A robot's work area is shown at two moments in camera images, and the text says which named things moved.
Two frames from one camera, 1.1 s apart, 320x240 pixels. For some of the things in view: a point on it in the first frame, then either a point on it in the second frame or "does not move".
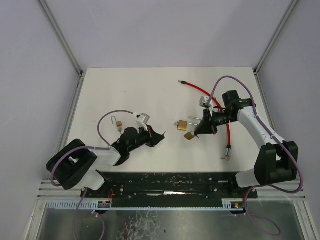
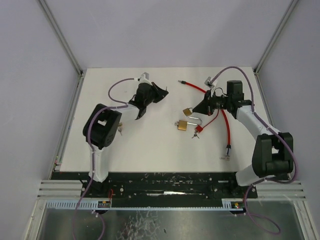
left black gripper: [150, 136] -> [153, 93]
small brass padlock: [189, 136] -> [187, 112]
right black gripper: [208, 121] -> [208, 103]
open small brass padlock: [118, 123] does not move
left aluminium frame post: [61, 37] does not move
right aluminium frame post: [275, 35] does not move
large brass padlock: [182, 125] does not move
